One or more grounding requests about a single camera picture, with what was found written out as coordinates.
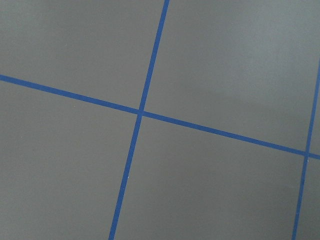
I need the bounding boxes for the brown paper table mat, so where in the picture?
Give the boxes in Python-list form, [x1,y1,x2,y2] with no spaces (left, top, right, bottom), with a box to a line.
[0,0,320,240]

